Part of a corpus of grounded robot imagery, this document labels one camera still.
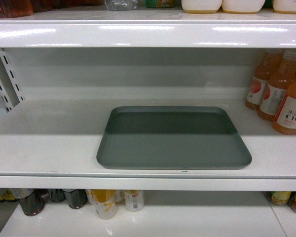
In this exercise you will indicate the white jug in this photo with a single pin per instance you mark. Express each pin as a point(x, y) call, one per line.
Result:
point(201, 6)
point(242, 6)

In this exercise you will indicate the orange juice bottle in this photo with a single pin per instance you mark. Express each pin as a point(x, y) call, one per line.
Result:
point(269, 64)
point(285, 120)
point(278, 85)

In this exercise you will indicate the dark soy sauce bottle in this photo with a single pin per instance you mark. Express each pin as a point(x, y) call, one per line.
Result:
point(33, 204)

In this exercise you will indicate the white shelf board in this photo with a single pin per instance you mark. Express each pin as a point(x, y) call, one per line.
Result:
point(53, 144)
point(144, 27)

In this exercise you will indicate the orange juice bottle middle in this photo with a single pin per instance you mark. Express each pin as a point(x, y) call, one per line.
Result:
point(278, 85)

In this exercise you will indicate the orange juice bottle back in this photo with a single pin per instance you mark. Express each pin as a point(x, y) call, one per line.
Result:
point(269, 64)

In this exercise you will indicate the white jug left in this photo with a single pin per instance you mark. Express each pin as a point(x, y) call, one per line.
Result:
point(201, 6)

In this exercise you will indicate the white middle shelf board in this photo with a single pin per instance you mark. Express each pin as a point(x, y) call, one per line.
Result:
point(53, 144)

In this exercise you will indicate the white upper shelf board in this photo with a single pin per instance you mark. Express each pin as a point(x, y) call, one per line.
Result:
point(144, 27)

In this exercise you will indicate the orange juice bottle front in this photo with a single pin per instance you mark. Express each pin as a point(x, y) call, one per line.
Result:
point(285, 120)

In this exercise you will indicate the white slotted shelf bracket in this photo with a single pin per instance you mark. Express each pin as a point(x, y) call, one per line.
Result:
point(11, 93)

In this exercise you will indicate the yellow juice bottle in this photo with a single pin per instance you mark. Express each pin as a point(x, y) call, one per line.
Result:
point(104, 203)

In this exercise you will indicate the silver grey rectangular tray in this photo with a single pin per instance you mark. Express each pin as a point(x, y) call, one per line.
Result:
point(171, 137)

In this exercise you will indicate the white jug middle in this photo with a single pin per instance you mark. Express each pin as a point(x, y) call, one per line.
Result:
point(242, 6)

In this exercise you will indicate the white label drink bottle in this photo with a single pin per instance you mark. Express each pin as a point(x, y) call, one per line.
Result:
point(134, 200)

